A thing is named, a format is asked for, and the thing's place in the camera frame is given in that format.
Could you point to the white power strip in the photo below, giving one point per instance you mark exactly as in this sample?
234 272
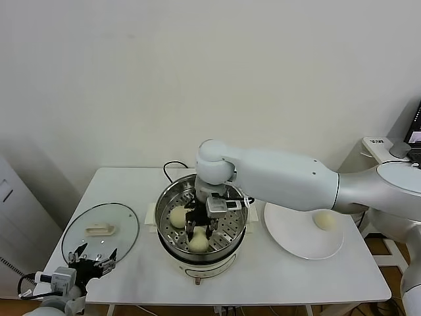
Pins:
225 310

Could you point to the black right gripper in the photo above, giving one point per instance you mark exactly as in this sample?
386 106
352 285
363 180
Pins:
199 215

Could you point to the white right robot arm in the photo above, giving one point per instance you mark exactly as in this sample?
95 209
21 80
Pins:
279 177

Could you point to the white round plate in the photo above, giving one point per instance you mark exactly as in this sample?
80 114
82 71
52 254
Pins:
296 237

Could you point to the white steamed baozi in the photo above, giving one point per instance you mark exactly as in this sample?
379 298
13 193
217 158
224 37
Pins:
198 245
177 216
325 220

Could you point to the grey round desk gadget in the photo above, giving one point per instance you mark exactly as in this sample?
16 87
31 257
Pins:
400 150

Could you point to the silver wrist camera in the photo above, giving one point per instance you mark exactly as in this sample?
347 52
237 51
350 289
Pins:
64 279
216 208

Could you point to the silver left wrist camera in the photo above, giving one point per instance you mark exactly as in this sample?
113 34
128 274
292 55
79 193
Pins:
64 279

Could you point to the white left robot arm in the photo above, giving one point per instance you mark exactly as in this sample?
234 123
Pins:
52 307

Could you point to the cream electric cooker base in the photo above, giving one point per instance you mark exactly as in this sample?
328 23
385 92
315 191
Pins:
204 271

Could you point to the round glass pot lid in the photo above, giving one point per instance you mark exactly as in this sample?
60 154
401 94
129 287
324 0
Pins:
98 214

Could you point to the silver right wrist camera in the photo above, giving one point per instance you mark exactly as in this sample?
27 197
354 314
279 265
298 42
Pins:
216 208

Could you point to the perforated steel steamer basket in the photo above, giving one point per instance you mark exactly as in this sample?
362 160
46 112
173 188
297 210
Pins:
233 227

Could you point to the white side desk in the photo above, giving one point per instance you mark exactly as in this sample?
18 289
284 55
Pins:
398 260

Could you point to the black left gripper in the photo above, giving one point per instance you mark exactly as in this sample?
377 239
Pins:
85 268

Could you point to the dark laptop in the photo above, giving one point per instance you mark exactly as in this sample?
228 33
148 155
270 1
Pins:
415 131

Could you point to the white table leg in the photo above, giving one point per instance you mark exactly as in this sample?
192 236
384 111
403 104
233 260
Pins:
111 310
309 311

